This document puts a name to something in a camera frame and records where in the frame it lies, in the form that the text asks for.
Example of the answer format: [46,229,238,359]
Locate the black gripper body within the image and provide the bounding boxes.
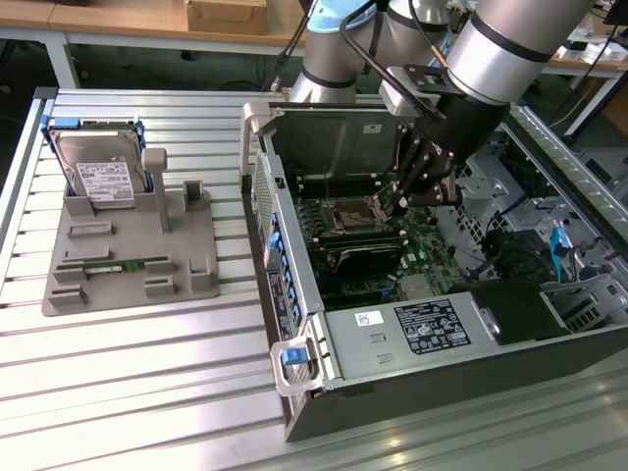
[410,91,510,183]

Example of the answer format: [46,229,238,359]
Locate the graphics card with fan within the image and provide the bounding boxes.
[335,241,403,278]

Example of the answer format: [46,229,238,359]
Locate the green motherboard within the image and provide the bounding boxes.
[293,179,468,313]

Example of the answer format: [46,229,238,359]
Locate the metal socket cover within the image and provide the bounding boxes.
[370,185,399,223]

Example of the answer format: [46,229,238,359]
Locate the silver disk bay cage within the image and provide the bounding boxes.
[441,145,522,257]

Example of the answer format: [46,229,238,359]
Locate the CPU socket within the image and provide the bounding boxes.
[331,196,378,235]

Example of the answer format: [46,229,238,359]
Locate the installed black RAM sticks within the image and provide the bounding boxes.
[313,229,410,250]

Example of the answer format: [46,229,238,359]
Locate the silver chipset heatsink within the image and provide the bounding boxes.
[398,274,440,303]

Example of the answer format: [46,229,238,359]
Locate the cluttered wooden desk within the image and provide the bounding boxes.
[539,0,628,139]

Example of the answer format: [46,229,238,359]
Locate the black fan shroud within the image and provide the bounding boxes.
[448,282,574,348]

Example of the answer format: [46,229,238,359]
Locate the grey power supply unit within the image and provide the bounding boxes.
[323,293,495,385]

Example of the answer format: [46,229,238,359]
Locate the black monitor stand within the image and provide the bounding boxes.
[602,0,628,26]

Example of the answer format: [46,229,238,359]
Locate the open black PC case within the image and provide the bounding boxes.
[238,100,628,445]

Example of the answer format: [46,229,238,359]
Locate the brown cardboard box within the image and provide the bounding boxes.
[184,0,269,36]

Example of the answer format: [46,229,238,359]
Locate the green RAM stick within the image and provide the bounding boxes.
[62,258,167,273]

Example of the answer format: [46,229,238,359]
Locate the grey parts rack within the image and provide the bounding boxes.
[39,146,222,318]

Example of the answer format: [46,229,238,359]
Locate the hard disk in blue carrier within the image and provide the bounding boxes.
[39,115,156,212]

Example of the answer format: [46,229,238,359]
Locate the long wooden desk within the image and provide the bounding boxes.
[0,0,311,90]

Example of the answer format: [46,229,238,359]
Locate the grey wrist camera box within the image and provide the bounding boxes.
[378,63,450,119]

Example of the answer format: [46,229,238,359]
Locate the blue wire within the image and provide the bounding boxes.
[550,226,571,285]

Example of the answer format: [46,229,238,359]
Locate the hanging black cable with plug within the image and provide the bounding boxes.
[268,0,313,95]

